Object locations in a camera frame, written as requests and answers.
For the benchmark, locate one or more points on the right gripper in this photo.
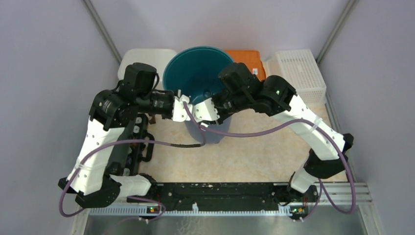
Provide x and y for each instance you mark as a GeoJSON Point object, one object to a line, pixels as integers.
{"type": "Point", "coordinates": [216, 99]}

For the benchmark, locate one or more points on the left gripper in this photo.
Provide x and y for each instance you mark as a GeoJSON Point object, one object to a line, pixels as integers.
{"type": "Point", "coordinates": [172, 95]}

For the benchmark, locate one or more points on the orange plastic tub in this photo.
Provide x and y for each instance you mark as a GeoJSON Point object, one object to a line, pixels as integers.
{"type": "Point", "coordinates": [251, 58]}

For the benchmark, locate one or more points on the translucent white plastic tub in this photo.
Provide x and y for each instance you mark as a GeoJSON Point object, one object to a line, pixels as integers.
{"type": "Point", "coordinates": [158, 58]}

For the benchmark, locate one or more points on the teal bucket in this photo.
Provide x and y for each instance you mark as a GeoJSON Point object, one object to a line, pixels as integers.
{"type": "Point", "coordinates": [195, 71]}

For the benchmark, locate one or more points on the white perforated basket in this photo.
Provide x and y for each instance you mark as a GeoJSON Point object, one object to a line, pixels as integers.
{"type": "Point", "coordinates": [300, 69]}

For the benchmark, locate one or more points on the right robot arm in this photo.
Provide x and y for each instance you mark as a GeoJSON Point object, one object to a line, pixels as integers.
{"type": "Point", "coordinates": [278, 99]}

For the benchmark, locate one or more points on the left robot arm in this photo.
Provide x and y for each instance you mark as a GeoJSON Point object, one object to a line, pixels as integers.
{"type": "Point", "coordinates": [98, 179]}

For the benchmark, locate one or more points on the black case on left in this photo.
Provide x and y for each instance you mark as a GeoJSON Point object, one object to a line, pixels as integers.
{"type": "Point", "coordinates": [126, 158]}

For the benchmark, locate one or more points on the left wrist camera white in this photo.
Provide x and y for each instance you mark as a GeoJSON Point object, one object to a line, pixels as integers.
{"type": "Point", "coordinates": [182, 109]}

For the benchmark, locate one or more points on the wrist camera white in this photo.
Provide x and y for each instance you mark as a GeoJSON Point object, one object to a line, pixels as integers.
{"type": "Point", "coordinates": [182, 109]}
{"type": "Point", "coordinates": [206, 112]}

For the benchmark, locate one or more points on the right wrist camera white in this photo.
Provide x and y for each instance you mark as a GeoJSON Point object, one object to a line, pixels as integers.
{"type": "Point", "coordinates": [206, 112]}

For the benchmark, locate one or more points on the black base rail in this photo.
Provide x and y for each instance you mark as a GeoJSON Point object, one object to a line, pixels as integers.
{"type": "Point", "coordinates": [223, 197]}

